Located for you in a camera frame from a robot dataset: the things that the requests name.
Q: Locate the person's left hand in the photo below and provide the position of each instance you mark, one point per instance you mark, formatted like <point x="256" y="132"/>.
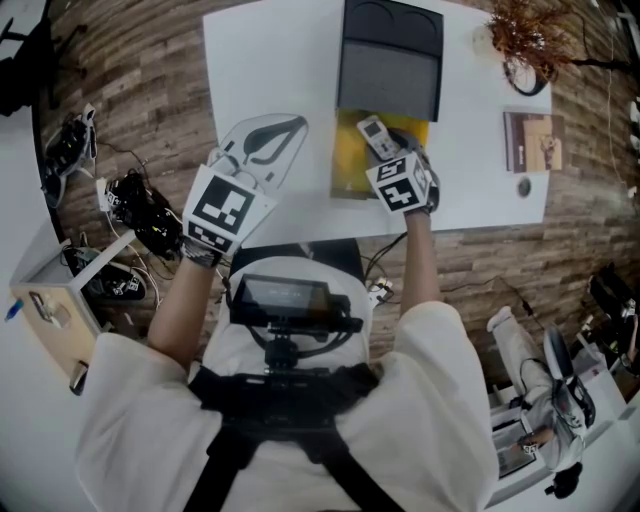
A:
<point x="200" y="252"/>

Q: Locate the black grey container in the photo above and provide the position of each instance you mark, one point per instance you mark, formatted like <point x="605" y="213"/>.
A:
<point x="387" y="80"/>

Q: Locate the black office chair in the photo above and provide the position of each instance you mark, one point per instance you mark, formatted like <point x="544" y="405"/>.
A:
<point x="30" y="55"/>

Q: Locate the person's right forearm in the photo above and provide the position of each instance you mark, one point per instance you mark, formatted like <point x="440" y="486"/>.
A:
<point x="419" y="265"/>

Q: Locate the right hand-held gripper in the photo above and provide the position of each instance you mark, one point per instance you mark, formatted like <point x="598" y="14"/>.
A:
<point x="397" y="187"/>

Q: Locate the person's white shirt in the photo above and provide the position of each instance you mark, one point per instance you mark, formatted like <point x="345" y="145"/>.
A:
<point x="140" y="430"/>

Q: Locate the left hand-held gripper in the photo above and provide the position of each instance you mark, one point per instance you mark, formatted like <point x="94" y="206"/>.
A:
<point x="220" y="207"/>

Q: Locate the white round vase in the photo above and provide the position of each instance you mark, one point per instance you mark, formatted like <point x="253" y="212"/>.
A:
<point x="482" y="40"/>

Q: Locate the yellow box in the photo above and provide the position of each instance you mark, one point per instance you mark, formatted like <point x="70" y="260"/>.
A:
<point x="350" y="155"/>

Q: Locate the black chest harness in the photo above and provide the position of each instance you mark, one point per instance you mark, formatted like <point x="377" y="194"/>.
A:
<point x="280" y="405"/>

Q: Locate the white power adapter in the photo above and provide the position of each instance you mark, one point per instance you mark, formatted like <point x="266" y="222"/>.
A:
<point x="380" y="290"/>

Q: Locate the white remote control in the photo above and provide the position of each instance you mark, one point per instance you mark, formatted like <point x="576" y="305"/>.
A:
<point x="376" y="134"/>

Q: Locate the grey laptop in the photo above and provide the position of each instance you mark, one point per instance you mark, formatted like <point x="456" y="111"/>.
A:
<point x="512" y="450"/>

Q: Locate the black equipment stack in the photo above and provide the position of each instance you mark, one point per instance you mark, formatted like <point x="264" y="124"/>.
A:
<point x="617" y="315"/>

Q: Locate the person's left forearm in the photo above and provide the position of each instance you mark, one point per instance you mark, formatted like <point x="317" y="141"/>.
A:
<point x="182" y="310"/>

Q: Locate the person's right hand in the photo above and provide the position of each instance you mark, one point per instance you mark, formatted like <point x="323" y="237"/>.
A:
<point x="435" y="187"/>

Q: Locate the blue pen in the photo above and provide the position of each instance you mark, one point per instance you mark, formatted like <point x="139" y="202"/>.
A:
<point x="13" y="309"/>

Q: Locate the brown dried plant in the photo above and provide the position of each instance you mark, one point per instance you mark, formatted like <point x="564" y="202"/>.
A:
<point x="530" y="35"/>

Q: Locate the black marker gripper device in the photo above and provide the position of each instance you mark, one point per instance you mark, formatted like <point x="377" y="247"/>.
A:
<point x="117" y="282"/>

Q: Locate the black chest monitor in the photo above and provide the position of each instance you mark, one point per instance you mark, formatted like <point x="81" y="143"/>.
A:
<point x="282" y="297"/>

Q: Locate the brown book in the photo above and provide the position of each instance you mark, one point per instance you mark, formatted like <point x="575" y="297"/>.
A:
<point x="532" y="142"/>

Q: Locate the small round grey cap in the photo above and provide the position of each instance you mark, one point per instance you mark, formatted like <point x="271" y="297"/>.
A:
<point x="524" y="186"/>

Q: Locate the grey swivel chair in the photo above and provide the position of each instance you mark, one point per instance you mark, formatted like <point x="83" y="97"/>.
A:
<point x="562" y="360"/>

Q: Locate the grey gripper device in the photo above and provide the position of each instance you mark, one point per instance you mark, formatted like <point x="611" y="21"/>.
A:
<point x="67" y="150"/>

